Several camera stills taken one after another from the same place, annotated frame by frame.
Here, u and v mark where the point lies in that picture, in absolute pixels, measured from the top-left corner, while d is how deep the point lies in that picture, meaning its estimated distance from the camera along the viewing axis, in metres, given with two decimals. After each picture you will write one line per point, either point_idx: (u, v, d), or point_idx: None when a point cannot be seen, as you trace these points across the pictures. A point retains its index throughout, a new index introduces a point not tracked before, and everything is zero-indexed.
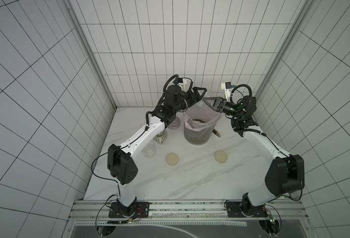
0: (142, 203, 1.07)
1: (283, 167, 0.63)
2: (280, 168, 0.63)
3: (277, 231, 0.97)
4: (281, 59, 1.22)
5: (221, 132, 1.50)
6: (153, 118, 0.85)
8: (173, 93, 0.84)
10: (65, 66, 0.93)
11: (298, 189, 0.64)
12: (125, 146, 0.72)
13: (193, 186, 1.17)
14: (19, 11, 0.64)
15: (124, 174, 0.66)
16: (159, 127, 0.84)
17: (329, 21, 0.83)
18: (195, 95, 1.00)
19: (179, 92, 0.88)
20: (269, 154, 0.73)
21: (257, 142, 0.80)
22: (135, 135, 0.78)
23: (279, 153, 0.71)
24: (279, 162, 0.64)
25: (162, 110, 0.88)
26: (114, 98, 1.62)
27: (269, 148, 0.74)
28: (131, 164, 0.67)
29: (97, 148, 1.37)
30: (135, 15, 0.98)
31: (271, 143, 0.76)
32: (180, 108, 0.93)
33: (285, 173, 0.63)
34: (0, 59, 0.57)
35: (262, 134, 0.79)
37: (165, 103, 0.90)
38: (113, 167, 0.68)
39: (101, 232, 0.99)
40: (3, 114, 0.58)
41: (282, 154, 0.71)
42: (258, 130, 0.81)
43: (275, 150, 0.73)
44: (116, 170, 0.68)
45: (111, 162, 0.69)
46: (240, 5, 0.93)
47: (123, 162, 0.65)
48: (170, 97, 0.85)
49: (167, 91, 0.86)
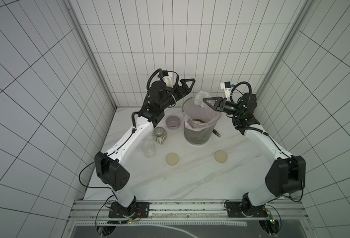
0: (142, 203, 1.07)
1: (285, 167, 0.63)
2: (282, 169, 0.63)
3: (277, 231, 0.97)
4: (281, 59, 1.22)
5: (221, 132, 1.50)
6: (140, 119, 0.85)
8: (157, 91, 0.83)
10: (66, 66, 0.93)
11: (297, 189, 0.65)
12: (111, 152, 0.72)
13: (193, 186, 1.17)
14: (19, 11, 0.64)
15: (116, 181, 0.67)
16: (147, 128, 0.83)
17: (329, 21, 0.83)
18: (182, 89, 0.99)
19: (163, 88, 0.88)
20: (270, 154, 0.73)
21: (258, 140, 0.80)
22: (122, 140, 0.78)
23: (280, 154, 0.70)
24: (281, 162, 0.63)
25: (148, 109, 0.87)
26: (114, 98, 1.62)
27: (270, 148, 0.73)
28: (120, 170, 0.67)
29: (97, 148, 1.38)
30: (135, 15, 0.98)
31: (273, 143, 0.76)
32: (169, 104, 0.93)
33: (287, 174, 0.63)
34: (0, 59, 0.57)
35: (264, 133, 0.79)
37: (151, 101, 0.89)
38: (104, 175, 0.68)
39: (102, 232, 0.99)
40: (3, 114, 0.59)
41: (284, 155, 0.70)
42: (260, 129, 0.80)
43: (277, 150, 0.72)
44: (107, 179, 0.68)
45: (100, 171, 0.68)
46: (240, 5, 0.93)
47: (111, 170, 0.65)
48: (155, 94, 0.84)
49: (151, 89, 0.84)
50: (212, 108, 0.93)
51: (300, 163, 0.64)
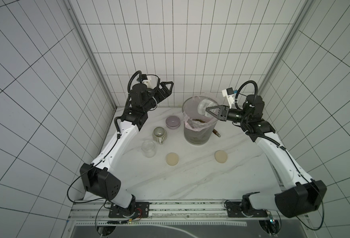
0: (142, 203, 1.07)
1: (304, 195, 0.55)
2: (300, 197, 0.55)
3: (277, 231, 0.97)
4: (281, 59, 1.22)
5: (221, 132, 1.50)
6: (123, 124, 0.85)
8: (138, 93, 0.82)
10: (66, 66, 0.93)
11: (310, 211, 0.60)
12: (98, 161, 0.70)
13: (194, 186, 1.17)
14: (19, 11, 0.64)
15: (107, 191, 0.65)
16: (132, 131, 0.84)
17: (329, 21, 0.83)
18: (163, 91, 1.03)
19: (144, 90, 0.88)
20: (287, 176, 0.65)
21: (273, 155, 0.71)
22: (108, 147, 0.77)
23: (299, 178, 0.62)
24: (300, 190, 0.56)
25: (131, 113, 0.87)
26: (114, 98, 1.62)
27: (288, 169, 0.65)
28: (110, 178, 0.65)
29: (97, 148, 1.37)
30: (135, 15, 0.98)
31: (291, 161, 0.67)
32: (151, 107, 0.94)
33: (303, 201, 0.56)
34: (0, 58, 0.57)
35: (282, 148, 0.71)
37: (133, 104, 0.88)
38: (93, 187, 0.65)
39: (102, 232, 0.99)
40: (3, 114, 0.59)
41: (304, 179, 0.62)
42: (277, 142, 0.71)
43: (295, 173, 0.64)
44: (98, 190, 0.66)
45: (87, 185, 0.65)
46: (240, 5, 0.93)
47: (102, 180, 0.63)
48: (136, 96, 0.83)
49: (132, 91, 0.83)
50: (215, 117, 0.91)
51: (320, 190, 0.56)
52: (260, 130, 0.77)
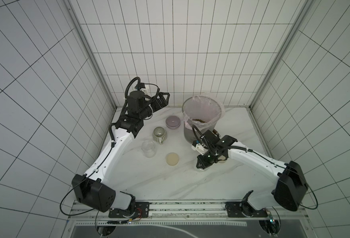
0: (142, 203, 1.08)
1: (290, 183, 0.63)
2: (288, 186, 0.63)
3: (277, 231, 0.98)
4: (281, 59, 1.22)
5: (221, 131, 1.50)
6: (118, 131, 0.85)
8: (136, 98, 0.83)
10: (66, 66, 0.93)
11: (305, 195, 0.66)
12: (92, 172, 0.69)
13: (193, 186, 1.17)
14: (19, 11, 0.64)
15: (101, 203, 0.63)
16: (127, 139, 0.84)
17: (329, 20, 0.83)
18: (161, 101, 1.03)
19: (142, 96, 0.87)
20: (268, 172, 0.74)
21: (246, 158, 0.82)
22: (103, 155, 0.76)
23: (277, 169, 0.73)
24: (285, 180, 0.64)
25: (126, 120, 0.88)
26: (114, 98, 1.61)
27: (265, 166, 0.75)
28: (105, 190, 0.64)
29: (97, 148, 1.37)
30: (134, 15, 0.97)
31: (262, 158, 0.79)
32: (147, 115, 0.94)
33: (294, 189, 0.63)
34: None
35: (249, 149, 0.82)
37: (129, 111, 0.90)
38: (86, 199, 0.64)
39: (102, 232, 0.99)
40: (3, 114, 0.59)
41: (280, 168, 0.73)
42: (244, 147, 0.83)
43: (272, 165, 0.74)
44: (91, 202, 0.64)
45: (80, 197, 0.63)
46: (240, 5, 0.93)
47: (95, 192, 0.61)
48: (134, 102, 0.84)
49: (130, 97, 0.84)
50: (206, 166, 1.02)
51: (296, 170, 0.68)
52: (224, 145, 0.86)
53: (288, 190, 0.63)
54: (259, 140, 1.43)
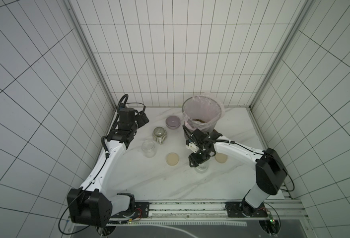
0: (142, 203, 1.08)
1: (266, 167, 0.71)
2: (264, 169, 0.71)
3: (277, 231, 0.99)
4: (281, 59, 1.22)
5: (221, 131, 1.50)
6: (110, 143, 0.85)
8: (127, 111, 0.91)
10: (65, 66, 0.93)
11: (282, 177, 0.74)
12: (89, 184, 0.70)
13: (193, 186, 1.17)
14: (18, 11, 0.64)
15: (100, 215, 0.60)
16: (120, 148, 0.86)
17: (329, 20, 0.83)
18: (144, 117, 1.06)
19: (133, 110, 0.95)
20: (248, 159, 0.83)
21: (229, 150, 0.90)
22: (97, 167, 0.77)
23: (255, 155, 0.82)
24: (262, 165, 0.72)
25: (117, 133, 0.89)
26: (114, 98, 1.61)
27: (245, 154, 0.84)
28: (104, 200, 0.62)
29: (97, 148, 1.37)
30: (134, 15, 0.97)
31: (243, 148, 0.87)
32: (135, 129, 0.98)
33: (270, 172, 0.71)
34: None
35: (231, 142, 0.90)
37: (120, 125, 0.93)
38: (83, 214, 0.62)
39: (102, 232, 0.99)
40: (3, 114, 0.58)
41: (258, 154, 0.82)
42: (226, 140, 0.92)
43: (251, 153, 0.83)
44: (89, 217, 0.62)
45: (76, 212, 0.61)
46: (240, 5, 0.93)
47: (93, 202, 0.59)
48: (125, 115, 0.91)
49: (121, 110, 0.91)
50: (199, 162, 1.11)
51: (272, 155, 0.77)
52: (209, 140, 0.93)
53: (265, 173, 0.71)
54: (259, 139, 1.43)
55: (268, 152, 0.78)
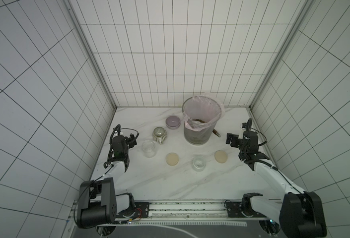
0: (142, 203, 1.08)
1: (297, 204, 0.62)
2: (293, 204, 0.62)
3: (277, 231, 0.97)
4: (281, 59, 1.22)
5: (221, 132, 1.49)
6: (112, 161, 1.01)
8: (119, 141, 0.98)
10: (65, 66, 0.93)
11: (315, 233, 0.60)
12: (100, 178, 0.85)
13: (194, 186, 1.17)
14: (18, 10, 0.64)
15: (109, 202, 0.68)
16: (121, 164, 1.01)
17: (329, 20, 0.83)
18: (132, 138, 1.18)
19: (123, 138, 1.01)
20: (282, 190, 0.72)
21: (266, 173, 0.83)
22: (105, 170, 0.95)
23: (291, 189, 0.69)
24: (293, 198, 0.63)
25: (116, 158, 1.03)
26: (114, 98, 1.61)
27: (281, 183, 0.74)
28: (112, 187, 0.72)
29: (97, 148, 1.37)
30: (134, 15, 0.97)
31: (283, 178, 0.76)
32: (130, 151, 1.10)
33: (300, 212, 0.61)
34: None
35: (273, 168, 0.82)
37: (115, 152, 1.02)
38: (91, 208, 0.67)
39: (102, 232, 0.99)
40: (3, 113, 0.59)
41: (296, 191, 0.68)
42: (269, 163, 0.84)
43: (288, 186, 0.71)
44: (97, 212, 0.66)
45: (86, 205, 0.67)
46: (240, 5, 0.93)
47: (104, 186, 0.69)
48: (118, 146, 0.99)
49: (114, 141, 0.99)
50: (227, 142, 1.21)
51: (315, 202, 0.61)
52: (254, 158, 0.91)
53: (291, 207, 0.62)
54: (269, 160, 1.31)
55: (312, 199, 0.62)
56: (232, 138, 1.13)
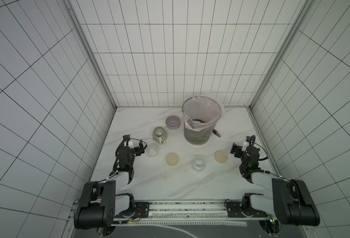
0: (142, 203, 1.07)
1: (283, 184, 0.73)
2: (279, 183, 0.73)
3: (277, 231, 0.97)
4: (281, 59, 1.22)
5: (221, 132, 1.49)
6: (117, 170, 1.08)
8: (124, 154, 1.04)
10: (66, 66, 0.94)
11: (304, 213, 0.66)
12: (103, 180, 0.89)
13: (193, 186, 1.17)
14: (18, 10, 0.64)
15: (108, 205, 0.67)
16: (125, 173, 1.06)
17: (329, 20, 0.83)
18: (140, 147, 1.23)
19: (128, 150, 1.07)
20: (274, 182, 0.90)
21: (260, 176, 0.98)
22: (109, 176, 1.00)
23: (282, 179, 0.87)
24: (280, 180, 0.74)
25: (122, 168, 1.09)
26: (114, 98, 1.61)
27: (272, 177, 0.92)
28: (113, 190, 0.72)
29: (97, 148, 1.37)
30: (135, 15, 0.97)
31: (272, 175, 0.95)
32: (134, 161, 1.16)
33: (286, 192, 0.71)
34: None
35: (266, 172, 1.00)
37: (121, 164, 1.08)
38: (89, 208, 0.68)
39: (102, 232, 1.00)
40: (3, 113, 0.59)
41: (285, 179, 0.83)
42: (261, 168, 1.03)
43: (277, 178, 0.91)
44: (94, 214, 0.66)
45: (86, 204, 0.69)
46: (240, 5, 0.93)
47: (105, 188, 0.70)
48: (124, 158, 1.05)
49: (120, 154, 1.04)
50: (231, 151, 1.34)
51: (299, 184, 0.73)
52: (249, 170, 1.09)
53: (279, 188, 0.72)
54: (269, 163, 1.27)
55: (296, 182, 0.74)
56: (236, 148, 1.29)
